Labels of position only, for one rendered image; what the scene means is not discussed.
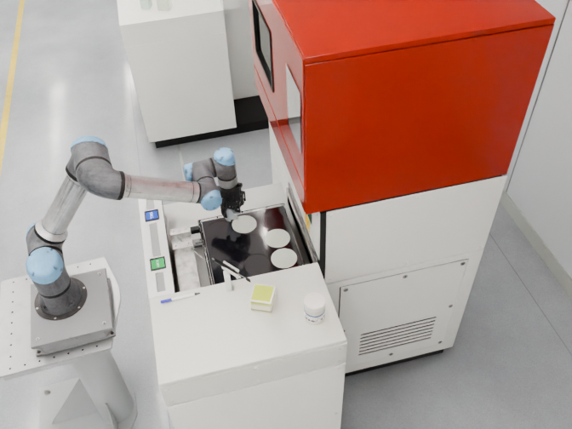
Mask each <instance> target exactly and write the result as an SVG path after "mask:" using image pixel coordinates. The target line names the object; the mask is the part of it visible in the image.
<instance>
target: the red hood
mask: <svg viewBox="0 0 572 429"><path fill-rule="evenodd" d="M249 15H250V25H251V37H252V47H253V58H254V69H255V86H256V88H257V90H258V93H259V96H260V99H261V101H262V104H263V106H264V108H265V111H266V115H267V116H268V119H269V122H270V124H271V126H272V130H273V133H274V134H275V137H276V139H277V143H278V145H279V148H280V150H281V153H282V155H283V159H284V161H285V163H286V165H287V168H288V171H289V174H290V176H291V179H292V181H293V183H294V186H295V190H296V192H297V194H298V197H299V199H300V203H301V205H302V208H303V209H304V212H306V215H308V214H313V213H317V212H321V211H325V210H330V209H337V208H342V207H346V206H351V205H355V204H360V203H367V202H372V201H376V200H381V199H385V198H389V197H396V196H401V195H405V194H410V193H414V192H422V191H426V190H431V189H435V188H439V187H444V186H452V185H456V184H460V183H465V182H469V181H473V180H481V179H485V178H489V177H494V176H498V175H503V174H507V171H508V169H509V166H510V163H511V160H512V155H513V153H514V150H515V147H516V144H517V142H518V136H519V134H520V131H521V128H522V126H523V120H524V118H525V115H526V112H527V110H528V107H529V103H530V99H531V96H532V94H533V91H534V88H535V84H536V81H537V77H538V75H539V72H540V69H541V65H542V62H543V60H544V57H545V53H546V49H547V46H548V44H549V41H550V38H551V35H552V30H553V27H554V24H553V23H555V20H556V17H555V16H554V15H552V14H551V13H550V12H548V11H547V10H546V9H545V8H543V7H542V6H541V5H540V4H539V3H537V2H536V1H535V0H249Z"/></svg>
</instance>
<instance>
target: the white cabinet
mask: <svg viewBox="0 0 572 429"><path fill-rule="evenodd" d="M345 370H346V363H340V364H336V365H333V366H329V367H326V368H322V369H316V370H313V371H309V372H305V373H301V374H297V375H291V376H288V377H284V378H281V379H277V380H270V381H267V382H263V383H260V384H256V385H252V386H246V387H243V388H239V389H235V390H231V391H228V392H222V393H218V394H215V395H211V396H207V397H204V398H197V399H193V400H190V401H186V402H183V403H177V404H173V405H169V406H166V407H167V410H168V412H169V416H170V418H171V420H172V423H173V425H174V429H340V423H341V412H342V402H343V391H344V380H345Z"/></svg>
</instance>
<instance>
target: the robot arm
mask: <svg viewBox="0 0 572 429"><path fill-rule="evenodd" d="M108 152H109V151H108V148H107V146H106V143H105V142H104V141H103V140H102V139H101V138H99V137H96V136H93V135H85V136H83V137H79V138H77V139H75V140H74V141H73V142H72V144H71V157H70V159H69V161H68V163H67V165H66V168H65V170H66V177H65V179H64V181H63V183H62V185H61V187H60V189H59V190H58V192H57V194H56V196H55V198H54V201H53V202H52V203H51V205H50V207H49V210H48V212H47V214H46V215H45V217H44V218H43V219H41V220H38V221H37V222H36V223H35V222H34V223H32V224H31V225H30V226H29V228H28V229H27V232H26V244H27V252H28V258H27V260H26V271H27V274H28V276H29V277H30V279H31V280H32V281H33V283H34V285H35V287H36V289H37V291H38V302H39V305H40V307H41V308H42V310H43V311H44V312H45V313H47V314H49V315H54V316H58V315H62V314H66V313H68V312H70V311H71V310H73V309H74V308H75V307H76V306H77V305H78V304H79V302H80V300H81V298H82V290H81V289H80V287H79V285H78V284H77V283H76V282H75V281H73V280H72V279H71V278H70V277H69V275H68V272H67V270H66V267H65V262H64V256H63V251H62V246H63V243H64V242H65V240H66V238H67V236H68V231H67V227H68V226H69V224H70V223H71V221H72V218H73V216H74V215H75V213H76V212H77V210H78V208H79V206H80V204H81V202H82V201H83V199H84V197H85V195H86V194H87V192H90V193H91V194H94V195H95V196H98V197H103V198H107V199H112V200H122V199H124V198H125V197H129V198H139V199H150V200H160V201H170V202H181V203H200V204H201V205H202V207H203V208H204V209H206V210H208V211H212V210H216V209H218V208H219V207H220V208H221V214H222V215H223V217H224V218H225V219H226V220H227V221H231V220H238V216H237V215H235V214H241V213H242V210H241V209H240V208H241V206H242V205H243V204H244V201H246V197H245V191H242V190H241V188H242V186H243V183H240V182H237V169H236V159H235V157H234V152H233V151H232V150H231V149H230V148H226V147H222V148H219V149H218V150H216V151H215V152H214V156H213V157H211V158H207V159H204V160H200V161H196V162H192V163H188V164H186V165H184V166H183V172H184V176H185V178H186V180H171V179H162V178H153V177H145V176H137V175H129V174H125V172H124V171H119V170H115V169H113V168H112V163H111V160H110V157H109V153H108ZM215 177H217V178H218V184H219V185H218V186H217V185H216V183H215V179H214V178H215ZM243 194H244V196H243Z"/></svg>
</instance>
